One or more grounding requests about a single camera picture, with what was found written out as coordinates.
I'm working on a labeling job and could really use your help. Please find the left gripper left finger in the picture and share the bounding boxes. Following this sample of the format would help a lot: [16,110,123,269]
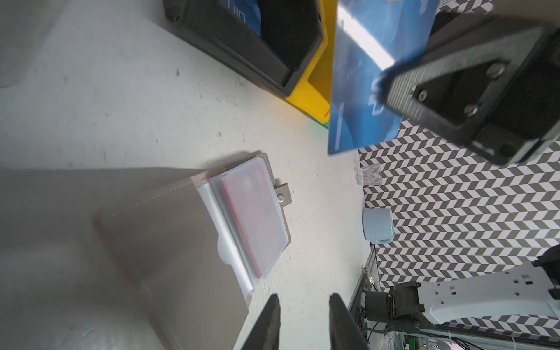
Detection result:
[242,294,281,350]

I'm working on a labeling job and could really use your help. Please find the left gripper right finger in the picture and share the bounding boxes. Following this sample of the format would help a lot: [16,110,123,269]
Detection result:
[329,293,369,350]

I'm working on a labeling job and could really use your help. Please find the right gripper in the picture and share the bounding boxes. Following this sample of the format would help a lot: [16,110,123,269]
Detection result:
[381,13,559,165]

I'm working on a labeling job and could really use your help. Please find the grey card holder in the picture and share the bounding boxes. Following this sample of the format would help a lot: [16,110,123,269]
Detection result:
[93,153,292,349]

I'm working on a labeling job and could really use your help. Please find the blue credit card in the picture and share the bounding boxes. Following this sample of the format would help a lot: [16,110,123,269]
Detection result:
[328,0,440,155]

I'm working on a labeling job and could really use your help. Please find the pink card in holder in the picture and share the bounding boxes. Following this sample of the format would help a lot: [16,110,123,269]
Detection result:
[221,169,288,278]

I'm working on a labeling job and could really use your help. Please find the light blue mug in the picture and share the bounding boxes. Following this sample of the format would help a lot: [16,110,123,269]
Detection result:
[362,208,395,244]

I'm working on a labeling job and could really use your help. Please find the yellow bin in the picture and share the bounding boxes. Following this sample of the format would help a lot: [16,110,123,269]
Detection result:
[284,0,337,125]

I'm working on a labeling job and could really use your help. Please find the black bin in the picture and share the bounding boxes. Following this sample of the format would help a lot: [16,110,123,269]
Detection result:
[163,1,323,99]

